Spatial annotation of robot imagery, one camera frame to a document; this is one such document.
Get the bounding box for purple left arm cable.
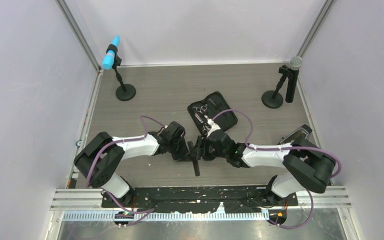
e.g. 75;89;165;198
85;115;176;227

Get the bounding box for black zip tool case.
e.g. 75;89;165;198
187;91;238;136

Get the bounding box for blue microphone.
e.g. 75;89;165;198
102;35;120;70

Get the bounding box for silver thinning scissors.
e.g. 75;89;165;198
200;115;211;136

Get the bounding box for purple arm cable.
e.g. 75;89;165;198
85;115;176;227
210;108;343;231

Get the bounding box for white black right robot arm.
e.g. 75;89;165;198
188;130;341;205

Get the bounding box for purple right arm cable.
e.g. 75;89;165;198
210;108;343;231

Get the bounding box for clear black box device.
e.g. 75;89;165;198
278;124;313;145

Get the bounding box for black hair clip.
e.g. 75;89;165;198
208;97;223;109

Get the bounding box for black right microphone stand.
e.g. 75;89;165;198
261;65;292;109

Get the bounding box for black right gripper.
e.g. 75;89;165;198
188;135;229;161

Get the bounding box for aluminium frame rail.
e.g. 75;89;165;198
50;186;352;224

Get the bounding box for black silver microphone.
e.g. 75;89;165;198
285;56;303;103

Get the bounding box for silver hair scissors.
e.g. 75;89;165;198
192;104;208;124

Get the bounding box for black microphone stand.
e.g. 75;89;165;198
112;56;137;102
261;65;292;109

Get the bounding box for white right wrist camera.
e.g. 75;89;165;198
207;117;221;137

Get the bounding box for black left microphone stand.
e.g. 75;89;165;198
112;56;137;102

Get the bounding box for black mounting base plate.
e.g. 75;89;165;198
101;185;298;214

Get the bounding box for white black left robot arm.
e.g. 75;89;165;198
73;121;189;207

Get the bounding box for black hair comb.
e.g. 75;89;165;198
187;141;201;177

